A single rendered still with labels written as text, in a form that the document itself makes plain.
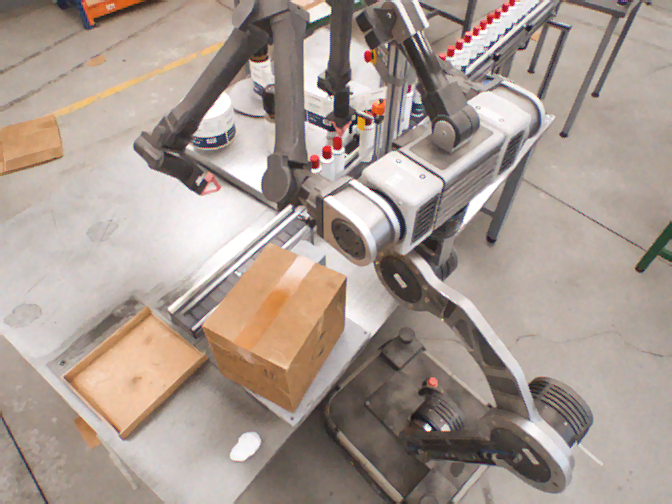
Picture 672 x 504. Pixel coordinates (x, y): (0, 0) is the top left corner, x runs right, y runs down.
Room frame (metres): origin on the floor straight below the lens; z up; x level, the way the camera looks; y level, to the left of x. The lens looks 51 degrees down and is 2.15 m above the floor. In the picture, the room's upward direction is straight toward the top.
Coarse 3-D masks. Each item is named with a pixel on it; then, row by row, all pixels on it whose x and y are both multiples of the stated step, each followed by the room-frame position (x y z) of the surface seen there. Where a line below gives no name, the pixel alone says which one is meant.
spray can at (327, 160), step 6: (324, 150) 1.30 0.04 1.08; (330, 150) 1.31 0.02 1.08; (324, 156) 1.30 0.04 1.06; (330, 156) 1.30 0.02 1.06; (324, 162) 1.29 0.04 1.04; (330, 162) 1.29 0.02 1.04; (324, 168) 1.29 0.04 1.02; (330, 168) 1.29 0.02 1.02; (324, 174) 1.29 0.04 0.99; (330, 174) 1.29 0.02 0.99
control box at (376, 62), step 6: (390, 42) 1.36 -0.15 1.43; (384, 48) 1.40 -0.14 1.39; (390, 48) 1.36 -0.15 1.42; (372, 60) 1.48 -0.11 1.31; (378, 60) 1.44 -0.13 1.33; (378, 66) 1.43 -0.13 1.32; (384, 66) 1.39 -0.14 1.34; (378, 72) 1.43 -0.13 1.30; (384, 72) 1.38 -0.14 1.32; (414, 72) 1.38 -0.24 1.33; (384, 78) 1.38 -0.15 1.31; (408, 78) 1.37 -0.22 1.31; (414, 78) 1.38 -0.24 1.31; (408, 84) 1.37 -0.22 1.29
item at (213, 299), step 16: (352, 160) 1.49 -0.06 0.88; (352, 176) 1.40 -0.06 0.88; (304, 224) 1.15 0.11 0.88; (272, 240) 1.08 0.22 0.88; (288, 240) 1.08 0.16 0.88; (240, 256) 1.01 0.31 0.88; (256, 256) 1.01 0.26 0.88; (224, 272) 0.94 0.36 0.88; (240, 272) 0.95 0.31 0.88; (224, 288) 0.88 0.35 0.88; (208, 304) 0.82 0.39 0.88; (192, 320) 0.77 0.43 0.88
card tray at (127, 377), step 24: (144, 312) 0.81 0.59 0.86; (120, 336) 0.73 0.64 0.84; (144, 336) 0.74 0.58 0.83; (168, 336) 0.74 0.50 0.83; (96, 360) 0.66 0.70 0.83; (120, 360) 0.66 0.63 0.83; (144, 360) 0.66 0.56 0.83; (168, 360) 0.66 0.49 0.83; (192, 360) 0.66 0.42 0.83; (72, 384) 0.58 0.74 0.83; (96, 384) 0.58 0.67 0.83; (120, 384) 0.58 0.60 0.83; (144, 384) 0.58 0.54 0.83; (168, 384) 0.58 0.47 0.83; (96, 408) 0.51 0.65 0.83; (120, 408) 0.51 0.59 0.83; (144, 408) 0.51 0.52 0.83; (120, 432) 0.44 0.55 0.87
